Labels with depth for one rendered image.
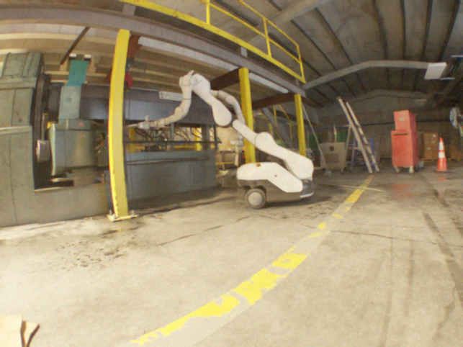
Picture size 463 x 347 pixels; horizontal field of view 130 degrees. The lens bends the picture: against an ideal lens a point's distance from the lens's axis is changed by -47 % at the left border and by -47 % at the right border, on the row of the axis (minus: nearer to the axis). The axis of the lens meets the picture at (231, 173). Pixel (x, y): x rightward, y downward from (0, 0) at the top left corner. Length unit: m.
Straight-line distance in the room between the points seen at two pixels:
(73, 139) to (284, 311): 1.90
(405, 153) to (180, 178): 4.16
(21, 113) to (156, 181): 1.90
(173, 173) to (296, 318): 2.62
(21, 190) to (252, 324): 2.00
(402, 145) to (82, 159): 4.93
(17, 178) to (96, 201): 0.83
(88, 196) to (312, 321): 1.87
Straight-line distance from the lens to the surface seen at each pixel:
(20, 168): 2.12
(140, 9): 2.42
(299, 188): 1.61
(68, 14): 2.22
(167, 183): 2.88
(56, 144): 1.91
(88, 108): 2.72
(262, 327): 0.54
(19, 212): 2.15
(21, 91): 2.32
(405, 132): 4.51
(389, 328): 0.58
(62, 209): 1.99
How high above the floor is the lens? 0.40
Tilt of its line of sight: 3 degrees down
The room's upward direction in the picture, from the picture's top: 4 degrees counter-clockwise
